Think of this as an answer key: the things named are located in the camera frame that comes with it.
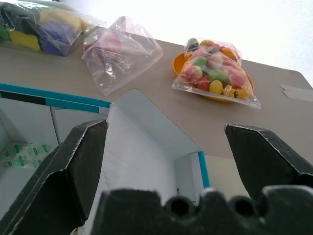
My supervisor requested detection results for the clear bag with pink items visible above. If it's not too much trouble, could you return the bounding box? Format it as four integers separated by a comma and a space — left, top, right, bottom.
81, 16, 164, 96

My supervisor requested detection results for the white cardboard box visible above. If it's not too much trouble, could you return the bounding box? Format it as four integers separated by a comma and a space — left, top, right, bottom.
0, 83, 210, 235

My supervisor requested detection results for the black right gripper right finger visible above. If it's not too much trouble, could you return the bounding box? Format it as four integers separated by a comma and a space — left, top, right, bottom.
224, 123, 313, 199

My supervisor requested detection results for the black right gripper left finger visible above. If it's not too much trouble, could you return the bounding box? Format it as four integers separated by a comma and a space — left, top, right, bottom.
0, 119, 109, 235

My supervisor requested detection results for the orange plastic bowl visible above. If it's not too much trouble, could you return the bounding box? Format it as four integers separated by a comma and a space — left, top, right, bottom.
172, 51, 254, 103

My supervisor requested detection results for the white green-printed desiccant packet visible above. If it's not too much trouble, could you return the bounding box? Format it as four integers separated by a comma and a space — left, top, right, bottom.
0, 142, 53, 170

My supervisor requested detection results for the grey tape strip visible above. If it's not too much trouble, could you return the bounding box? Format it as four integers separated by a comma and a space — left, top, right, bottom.
280, 83, 313, 100

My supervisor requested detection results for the bag of colourful sponges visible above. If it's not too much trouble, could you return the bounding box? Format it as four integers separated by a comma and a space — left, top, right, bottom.
0, 1, 107, 57

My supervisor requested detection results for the bag of colourful toy fruit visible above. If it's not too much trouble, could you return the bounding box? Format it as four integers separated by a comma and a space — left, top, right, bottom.
171, 38, 262, 110

